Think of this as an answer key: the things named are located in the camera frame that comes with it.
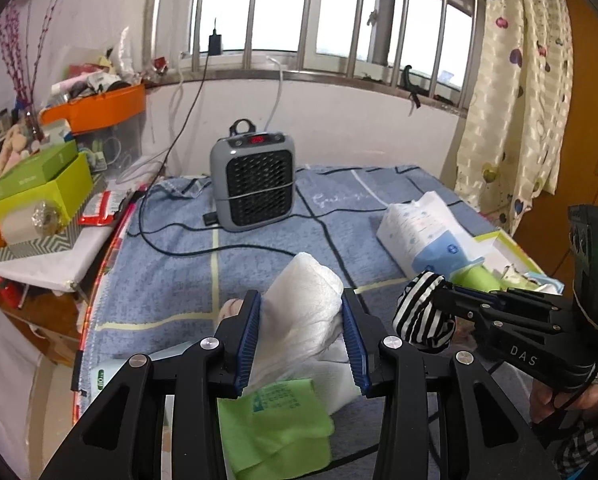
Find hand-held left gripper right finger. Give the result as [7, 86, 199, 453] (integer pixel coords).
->
[341, 287, 562, 480]

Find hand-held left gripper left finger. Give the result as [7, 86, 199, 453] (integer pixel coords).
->
[39, 289, 264, 480]

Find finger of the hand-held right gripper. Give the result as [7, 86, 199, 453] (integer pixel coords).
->
[436, 295, 566, 334]
[439, 280, 576, 311]

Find white fluffy cloth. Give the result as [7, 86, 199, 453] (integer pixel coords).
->
[324, 340, 380, 416]

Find bunch of blue face masks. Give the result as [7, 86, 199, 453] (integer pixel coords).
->
[521, 271, 564, 296]

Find shallow lime green box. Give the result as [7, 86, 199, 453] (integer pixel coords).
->
[471, 227, 564, 296]

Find white textured cloth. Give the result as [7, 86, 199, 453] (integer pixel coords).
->
[249, 251, 345, 386]

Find black white striped cloth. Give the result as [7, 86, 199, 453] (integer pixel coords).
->
[391, 270, 457, 352]

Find green cleaning cloth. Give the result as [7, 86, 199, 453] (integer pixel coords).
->
[216, 379, 336, 478]

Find person's right forearm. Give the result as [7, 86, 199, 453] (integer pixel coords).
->
[529, 405, 598, 480]

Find person's right hand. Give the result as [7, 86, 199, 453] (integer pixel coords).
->
[529, 370, 598, 425]

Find green rolls in plastic bag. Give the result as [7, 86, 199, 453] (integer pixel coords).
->
[449, 259, 504, 292]

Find blue white tissue pack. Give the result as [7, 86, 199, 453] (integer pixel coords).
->
[376, 191, 487, 277]

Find grey space heater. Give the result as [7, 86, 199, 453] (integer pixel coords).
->
[209, 119, 298, 233]

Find wooden wardrobe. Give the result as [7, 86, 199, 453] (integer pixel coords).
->
[509, 0, 598, 281]

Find cream patterned curtain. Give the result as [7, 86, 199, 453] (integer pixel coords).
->
[454, 0, 574, 233]

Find red snack packet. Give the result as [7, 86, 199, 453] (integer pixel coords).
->
[78, 190, 130, 226]

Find white side table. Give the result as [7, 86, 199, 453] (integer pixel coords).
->
[0, 187, 147, 293]

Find zigzag patterned box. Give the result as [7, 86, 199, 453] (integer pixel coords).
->
[0, 220, 87, 264]

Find black hook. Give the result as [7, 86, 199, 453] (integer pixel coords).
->
[401, 65, 422, 113]

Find clear storage container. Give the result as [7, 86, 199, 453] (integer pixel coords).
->
[76, 115, 145, 181]

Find lime green gift box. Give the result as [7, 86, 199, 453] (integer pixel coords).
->
[0, 152, 95, 226]

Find white roll clear wrap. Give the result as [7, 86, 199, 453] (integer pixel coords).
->
[0, 200, 62, 246]

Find dark green tissue box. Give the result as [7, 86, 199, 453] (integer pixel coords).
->
[0, 140, 80, 206]

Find orange plastic basket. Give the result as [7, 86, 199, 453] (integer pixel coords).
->
[39, 82, 146, 136]

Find black charger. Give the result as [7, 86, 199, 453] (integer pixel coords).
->
[208, 17, 223, 56]

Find assorted clutter pile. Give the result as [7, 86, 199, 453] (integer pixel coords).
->
[52, 27, 172, 102]

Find glass vase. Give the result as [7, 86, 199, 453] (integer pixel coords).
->
[24, 107, 45, 143]

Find beige plush toy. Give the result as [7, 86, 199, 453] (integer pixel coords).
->
[0, 122, 35, 181]

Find metal window grille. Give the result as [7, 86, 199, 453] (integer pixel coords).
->
[146, 0, 487, 111]

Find purple flower branches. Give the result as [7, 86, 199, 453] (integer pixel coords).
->
[0, 0, 77, 111]

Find black charging cable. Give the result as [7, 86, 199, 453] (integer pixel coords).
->
[139, 52, 300, 261]

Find white cable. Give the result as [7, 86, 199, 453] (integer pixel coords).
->
[264, 55, 286, 133]

